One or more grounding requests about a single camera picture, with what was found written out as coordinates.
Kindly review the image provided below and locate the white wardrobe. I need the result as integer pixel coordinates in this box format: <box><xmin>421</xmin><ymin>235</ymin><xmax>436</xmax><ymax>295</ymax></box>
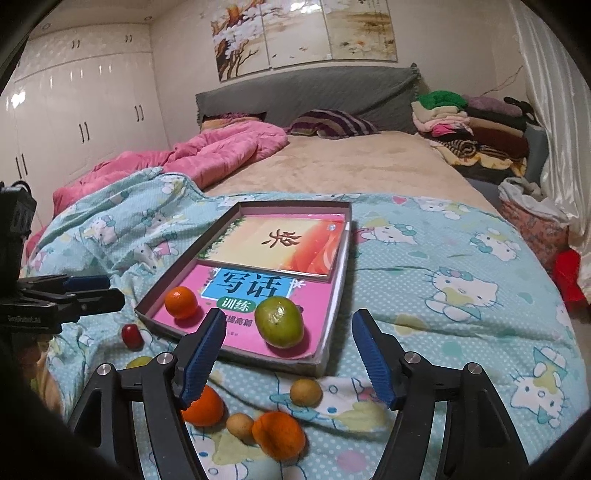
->
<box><xmin>1</xmin><ymin>24</ymin><xmax>168</xmax><ymax>229</ymax></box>

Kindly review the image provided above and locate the orange mandarin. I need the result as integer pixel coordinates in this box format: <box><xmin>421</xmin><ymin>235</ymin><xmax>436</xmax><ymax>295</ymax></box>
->
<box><xmin>181</xmin><ymin>385</ymin><xmax>224</xmax><ymax>428</ymax></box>

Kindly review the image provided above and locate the beige bed sheet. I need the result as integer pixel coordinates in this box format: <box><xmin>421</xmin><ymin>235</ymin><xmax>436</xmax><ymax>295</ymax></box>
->
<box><xmin>205</xmin><ymin>131</ymin><xmax>496</xmax><ymax>213</ymax></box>

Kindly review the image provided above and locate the pink workbook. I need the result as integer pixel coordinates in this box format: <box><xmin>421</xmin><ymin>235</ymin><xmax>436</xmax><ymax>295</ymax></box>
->
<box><xmin>141</xmin><ymin>264</ymin><xmax>339</xmax><ymax>361</ymax></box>

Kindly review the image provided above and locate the floral fabric bundle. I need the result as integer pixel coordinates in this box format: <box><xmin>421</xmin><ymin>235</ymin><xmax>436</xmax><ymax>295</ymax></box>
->
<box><xmin>498</xmin><ymin>177</ymin><xmax>569</xmax><ymax>271</ymax></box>

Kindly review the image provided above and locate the brown longan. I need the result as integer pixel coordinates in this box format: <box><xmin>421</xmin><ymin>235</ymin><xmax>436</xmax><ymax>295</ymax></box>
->
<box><xmin>290</xmin><ymin>378</ymin><xmax>322</xmax><ymax>407</ymax></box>
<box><xmin>225</xmin><ymin>413</ymin><xmax>254</xmax><ymax>442</ymax></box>

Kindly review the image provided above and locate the grey headboard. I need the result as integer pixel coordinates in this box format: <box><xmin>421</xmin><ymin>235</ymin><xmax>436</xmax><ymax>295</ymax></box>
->
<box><xmin>195</xmin><ymin>64</ymin><xmax>421</xmax><ymax>133</ymax></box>

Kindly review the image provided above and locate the hello kitty blue blanket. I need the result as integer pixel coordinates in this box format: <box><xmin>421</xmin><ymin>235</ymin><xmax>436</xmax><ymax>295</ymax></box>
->
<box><xmin>25</xmin><ymin>168</ymin><xmax>590</xmax><ymax>479</ymax></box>

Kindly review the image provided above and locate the pink quilt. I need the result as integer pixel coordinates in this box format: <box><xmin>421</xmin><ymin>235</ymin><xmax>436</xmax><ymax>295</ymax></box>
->
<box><xmin>25</xmin><ymin>121</ymin><xmax>288</xmax><ymax>274</ymax></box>

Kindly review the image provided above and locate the wall painting triptych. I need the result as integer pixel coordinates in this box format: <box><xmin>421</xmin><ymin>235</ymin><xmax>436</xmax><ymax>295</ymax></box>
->
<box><xmin>211</xmin><ymin>0</ymin><xmax>398</xmax><ymax>82</ymax></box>

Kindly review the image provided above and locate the orange cream booklet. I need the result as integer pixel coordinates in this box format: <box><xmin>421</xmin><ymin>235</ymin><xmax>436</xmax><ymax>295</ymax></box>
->
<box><xmin>197</xmin><ymin>214</ymin><xmax>346</xmax><ymax>278</ymax></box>

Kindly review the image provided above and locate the striped pillow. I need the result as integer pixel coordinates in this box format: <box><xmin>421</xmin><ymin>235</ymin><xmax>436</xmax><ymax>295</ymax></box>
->
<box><xmin>287</xmin><ymin>109</ymin><xmax>380</xmax><ymax>140</ymax></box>

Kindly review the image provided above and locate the large orange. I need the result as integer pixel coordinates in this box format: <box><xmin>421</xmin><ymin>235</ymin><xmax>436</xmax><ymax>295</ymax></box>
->
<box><xmin>252</xmin><ymin>411</ymin><xmax>307</xmax><ymax>461</ymax></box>

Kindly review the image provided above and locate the red cherry tomato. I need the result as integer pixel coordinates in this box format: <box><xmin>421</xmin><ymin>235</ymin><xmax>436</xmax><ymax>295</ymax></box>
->
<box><xmin>121</xmin><ymin>323</ymin><xmax>144</xmax><ymax>350</ymax></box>

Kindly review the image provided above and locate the grey cardboard tray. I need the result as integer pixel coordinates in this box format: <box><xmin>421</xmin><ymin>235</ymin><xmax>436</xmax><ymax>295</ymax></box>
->
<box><xmin>135</xmin><ymin>200</ymin><xmax>352</xmax><ymax>377</ymax></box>

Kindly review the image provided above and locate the white curtain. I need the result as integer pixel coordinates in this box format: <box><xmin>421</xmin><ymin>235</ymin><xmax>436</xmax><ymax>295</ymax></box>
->
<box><xmin>509</xmin><ymin>1</ymin><xmax>590</xmax><ymax>297</ymax></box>

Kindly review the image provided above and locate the small green fruit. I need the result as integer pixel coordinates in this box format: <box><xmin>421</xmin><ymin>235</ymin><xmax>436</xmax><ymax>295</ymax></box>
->
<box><xmin>126</xmin><ymin>356</ymin><xmax>152</xmax><ymax>369</ymax></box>

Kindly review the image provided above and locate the red cloth item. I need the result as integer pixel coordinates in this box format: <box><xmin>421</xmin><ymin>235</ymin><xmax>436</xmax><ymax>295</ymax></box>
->
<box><xmin>551</xmin><ymin>248</ymin><xmax>588</xmax><ymax>308</ymax></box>

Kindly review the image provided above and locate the small orange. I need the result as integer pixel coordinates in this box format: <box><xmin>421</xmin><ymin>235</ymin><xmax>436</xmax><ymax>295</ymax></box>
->
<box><xmin>164</xmin><ymin>286</ymin><xmax>198</xmax><ymax>320</ymax></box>

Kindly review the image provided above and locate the pile of folded clothes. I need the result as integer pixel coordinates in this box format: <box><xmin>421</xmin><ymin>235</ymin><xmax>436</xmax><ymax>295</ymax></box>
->
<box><xmin>412</xmin><ymin>90</ymin><xmax>549</xmax><ymax>185</ymax></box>

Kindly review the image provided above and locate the large green fruit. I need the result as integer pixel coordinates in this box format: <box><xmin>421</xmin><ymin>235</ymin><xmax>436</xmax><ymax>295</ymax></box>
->
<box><xmin>254</xmin><ymin>296</ymin><xmax>304</xmax><ymax>349</ymax></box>

